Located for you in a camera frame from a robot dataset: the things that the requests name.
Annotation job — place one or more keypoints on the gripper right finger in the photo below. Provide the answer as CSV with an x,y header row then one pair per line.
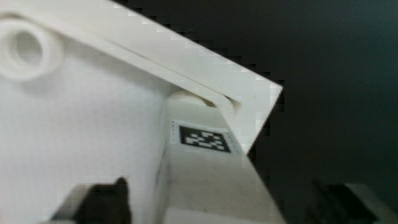
x,y
347,205

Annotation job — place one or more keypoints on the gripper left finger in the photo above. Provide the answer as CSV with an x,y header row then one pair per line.
x,y
96,205

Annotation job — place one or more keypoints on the white desk leg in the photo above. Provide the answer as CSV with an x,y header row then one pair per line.
x,y
212,190

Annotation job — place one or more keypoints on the white desk top tray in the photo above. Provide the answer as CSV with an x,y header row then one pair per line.
x,y
93,65

